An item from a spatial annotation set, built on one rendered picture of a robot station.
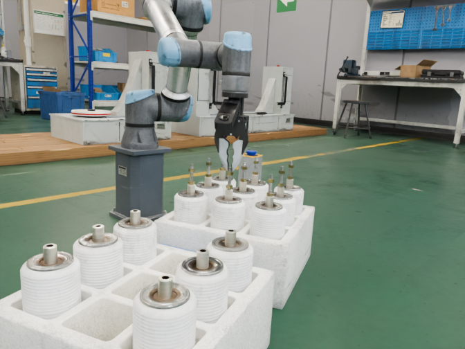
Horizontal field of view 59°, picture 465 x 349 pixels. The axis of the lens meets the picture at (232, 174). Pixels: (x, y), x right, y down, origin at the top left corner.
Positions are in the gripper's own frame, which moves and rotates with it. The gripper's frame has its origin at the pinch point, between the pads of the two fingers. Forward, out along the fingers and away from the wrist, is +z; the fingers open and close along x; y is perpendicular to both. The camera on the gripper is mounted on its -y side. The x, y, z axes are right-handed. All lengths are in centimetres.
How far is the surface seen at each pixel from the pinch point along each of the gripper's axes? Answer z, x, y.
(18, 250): 35, 70, 3
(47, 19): -107, 400, 515
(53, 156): 32, 146, 139
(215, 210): 12.0, 2.8, -3.1
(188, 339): 15, -5, -56
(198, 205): 11.8, 8.2, -0.6
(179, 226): 17.0, 12.4, -4.8
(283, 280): 26.4, -17.4, -10.6
